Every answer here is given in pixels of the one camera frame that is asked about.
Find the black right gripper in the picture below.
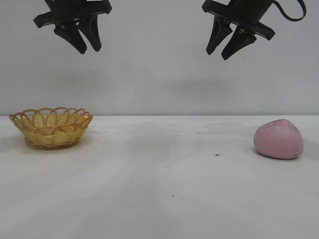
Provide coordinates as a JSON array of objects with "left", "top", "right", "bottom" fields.
[{"left": 201, "top": 0, "right": 276, "bottom": 61}]

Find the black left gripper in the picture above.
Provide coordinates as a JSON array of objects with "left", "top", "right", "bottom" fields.
[{"left": 33, "top": 0, "right": 113, "bottom": 54}]

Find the yellow woven wicker basket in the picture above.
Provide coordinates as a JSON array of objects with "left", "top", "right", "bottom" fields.
[{"left": 9, "top": 107, "right": 94, "bottom": 150}]

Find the pink peach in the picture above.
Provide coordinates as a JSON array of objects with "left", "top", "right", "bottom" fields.
[{"left": 253, "top": 119, "right": 305, "bottom": 160}]

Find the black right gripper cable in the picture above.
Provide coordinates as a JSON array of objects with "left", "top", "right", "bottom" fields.
[{"left": 272, "top": 0, "right": 307, "bottom": 21}]

